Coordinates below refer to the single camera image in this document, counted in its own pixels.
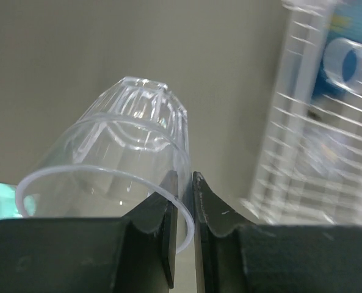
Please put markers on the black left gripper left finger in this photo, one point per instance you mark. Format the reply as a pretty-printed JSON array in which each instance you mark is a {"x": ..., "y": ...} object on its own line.
[{"x": 133, "y": 253}]

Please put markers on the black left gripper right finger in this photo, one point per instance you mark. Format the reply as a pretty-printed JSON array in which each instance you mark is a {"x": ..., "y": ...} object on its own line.
[{"x": 235, "y": 255}]

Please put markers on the clear faceted plastic cup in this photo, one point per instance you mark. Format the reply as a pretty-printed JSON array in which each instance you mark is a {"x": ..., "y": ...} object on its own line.
[{"x": 130, "y": 144}]

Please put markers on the dark blue mug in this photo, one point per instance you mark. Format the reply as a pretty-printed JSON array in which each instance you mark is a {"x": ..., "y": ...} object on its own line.
[{"x": 340, "y": 68}]

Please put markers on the white wire dish rack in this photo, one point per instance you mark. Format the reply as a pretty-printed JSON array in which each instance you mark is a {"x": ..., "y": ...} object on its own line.
[{"x": 309, "y": 169}]

